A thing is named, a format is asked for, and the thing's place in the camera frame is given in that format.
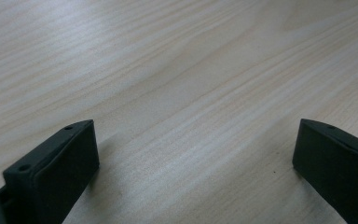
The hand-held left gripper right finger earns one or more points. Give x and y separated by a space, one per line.
338 168

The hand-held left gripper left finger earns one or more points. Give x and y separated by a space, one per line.
56 174

